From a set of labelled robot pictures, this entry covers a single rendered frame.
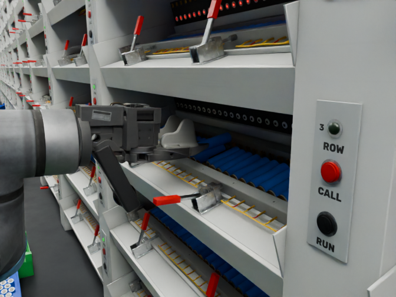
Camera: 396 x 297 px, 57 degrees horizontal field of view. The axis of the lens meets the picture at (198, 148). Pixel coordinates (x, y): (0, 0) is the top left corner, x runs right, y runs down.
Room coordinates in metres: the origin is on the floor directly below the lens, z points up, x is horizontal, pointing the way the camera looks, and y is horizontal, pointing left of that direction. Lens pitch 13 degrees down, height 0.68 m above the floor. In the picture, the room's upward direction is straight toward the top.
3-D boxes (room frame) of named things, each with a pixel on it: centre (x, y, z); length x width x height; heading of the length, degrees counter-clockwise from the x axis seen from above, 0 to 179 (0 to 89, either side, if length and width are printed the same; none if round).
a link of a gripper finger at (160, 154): (0.54, 0.06, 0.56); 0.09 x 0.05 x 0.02; 116
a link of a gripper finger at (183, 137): (0.57, 0.02, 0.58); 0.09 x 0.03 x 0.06; 116
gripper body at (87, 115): (0.53, 0.12, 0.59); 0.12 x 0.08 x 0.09; 120
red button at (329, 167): (0.27, -0.10, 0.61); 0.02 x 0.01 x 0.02; 30
